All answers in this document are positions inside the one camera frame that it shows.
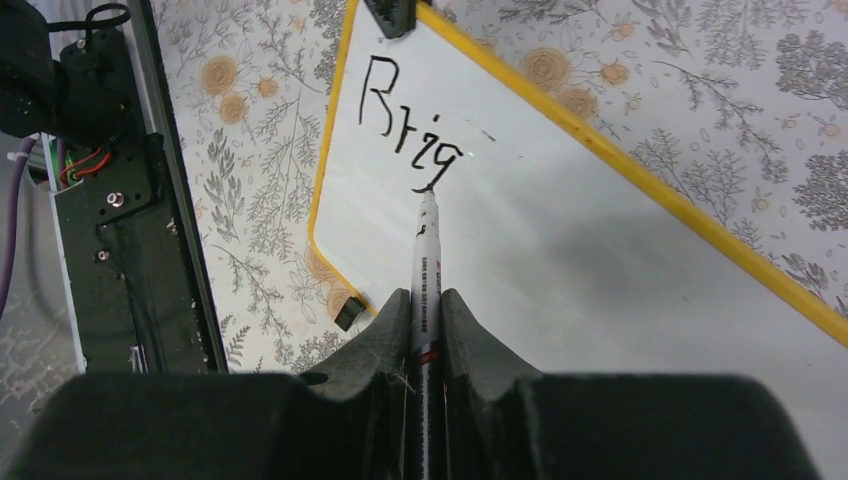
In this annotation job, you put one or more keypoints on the black marker cap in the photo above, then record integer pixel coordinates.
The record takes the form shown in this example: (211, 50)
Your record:
(350, 310)

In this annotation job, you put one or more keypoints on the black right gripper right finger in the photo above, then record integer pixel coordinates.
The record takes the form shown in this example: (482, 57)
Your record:
(508, 420)

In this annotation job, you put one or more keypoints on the yellow framed whiteboard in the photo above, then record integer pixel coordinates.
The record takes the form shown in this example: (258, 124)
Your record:
(569, 251)

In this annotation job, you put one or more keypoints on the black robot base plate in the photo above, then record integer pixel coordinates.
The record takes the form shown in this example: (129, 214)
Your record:
(134, 294)

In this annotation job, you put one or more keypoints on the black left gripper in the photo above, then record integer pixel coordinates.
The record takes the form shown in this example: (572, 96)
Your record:
(395, 18)

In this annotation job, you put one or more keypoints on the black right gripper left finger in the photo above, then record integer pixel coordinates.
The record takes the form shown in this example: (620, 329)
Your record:
(341, 419)

